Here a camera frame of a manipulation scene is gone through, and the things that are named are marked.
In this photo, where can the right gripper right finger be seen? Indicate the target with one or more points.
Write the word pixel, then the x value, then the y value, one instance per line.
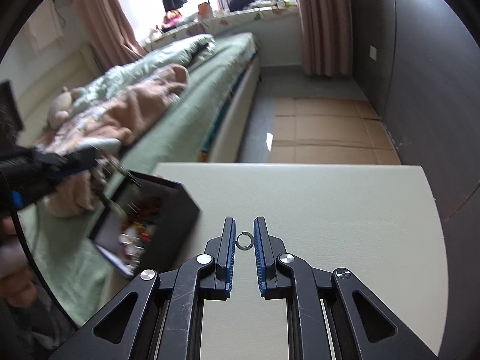
pixel 330 314

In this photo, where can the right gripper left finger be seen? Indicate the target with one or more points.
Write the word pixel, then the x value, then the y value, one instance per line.
pixel 159 316

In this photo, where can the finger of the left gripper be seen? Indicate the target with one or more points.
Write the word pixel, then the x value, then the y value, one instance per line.
pixel 77 162

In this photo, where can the black jewelry box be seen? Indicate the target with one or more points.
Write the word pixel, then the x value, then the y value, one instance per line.
pixel 144 224

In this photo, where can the left hand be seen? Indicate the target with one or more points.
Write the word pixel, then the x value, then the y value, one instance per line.
pixel 17 286

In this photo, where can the beige plush toy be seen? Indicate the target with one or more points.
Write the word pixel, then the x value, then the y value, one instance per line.
pixel 60 107

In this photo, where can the pink fleece blanket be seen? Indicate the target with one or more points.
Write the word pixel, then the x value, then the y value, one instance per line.
pixel 110 127

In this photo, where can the green bed mattress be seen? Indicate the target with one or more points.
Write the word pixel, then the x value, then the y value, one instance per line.
pixel 74 270

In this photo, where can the pink curtain left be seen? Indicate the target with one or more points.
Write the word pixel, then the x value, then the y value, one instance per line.
pixel 110 32

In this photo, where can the pink curtain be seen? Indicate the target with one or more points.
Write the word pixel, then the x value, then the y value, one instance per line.
pixel 110 32
pixel 327 45

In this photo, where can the light green quilt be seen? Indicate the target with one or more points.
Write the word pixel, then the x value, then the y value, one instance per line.
pixel 187 52

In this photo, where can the flattened cardboard sheet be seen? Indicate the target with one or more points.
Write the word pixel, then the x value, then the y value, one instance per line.
pixel 328 131

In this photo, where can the floral window seat cushion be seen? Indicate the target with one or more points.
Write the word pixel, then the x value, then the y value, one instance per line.
pixel 220 22

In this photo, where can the pink curtain right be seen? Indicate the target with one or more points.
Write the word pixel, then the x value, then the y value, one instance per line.
pixel 327 45

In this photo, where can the white wall socket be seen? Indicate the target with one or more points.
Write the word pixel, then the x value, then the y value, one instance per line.
pixel 373 53

